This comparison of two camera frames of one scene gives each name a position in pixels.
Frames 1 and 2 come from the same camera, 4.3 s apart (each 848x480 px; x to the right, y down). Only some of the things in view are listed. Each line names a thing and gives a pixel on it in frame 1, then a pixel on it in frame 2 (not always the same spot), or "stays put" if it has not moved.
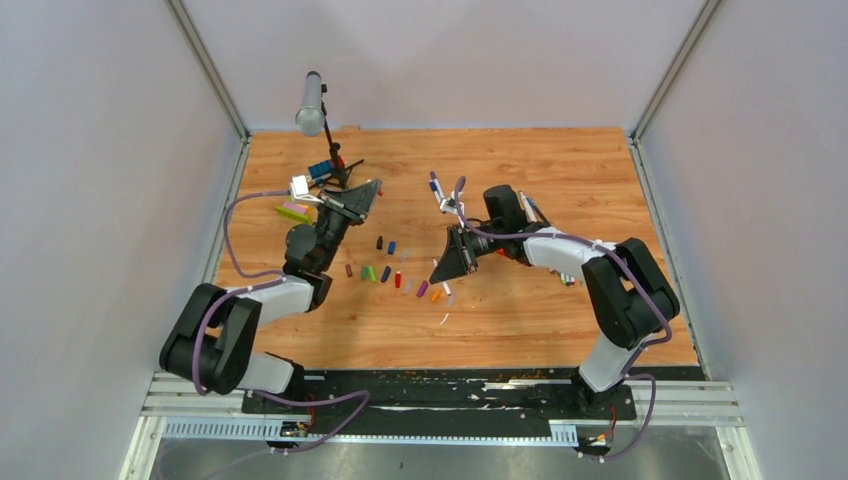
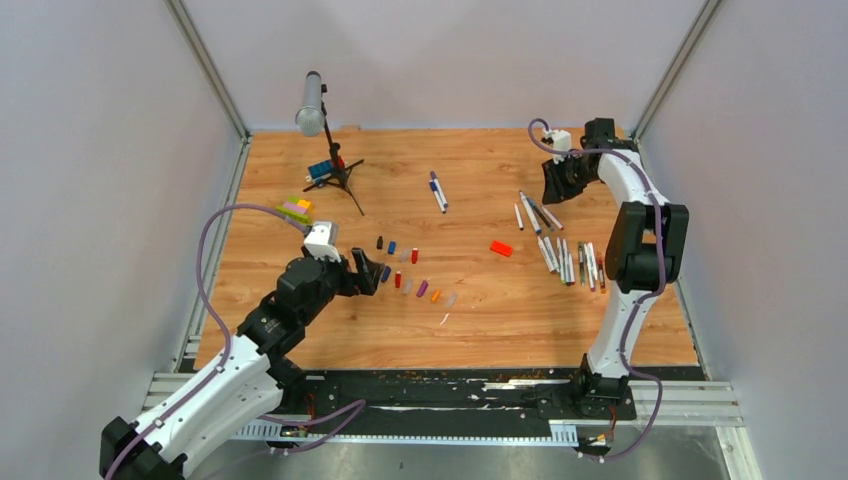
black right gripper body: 466,256 → 568,178
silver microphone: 311,117 stays put
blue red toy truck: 325,169 stays put
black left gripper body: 354,213 → 359,282
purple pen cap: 422,288 stays put
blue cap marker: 527,208 stays put
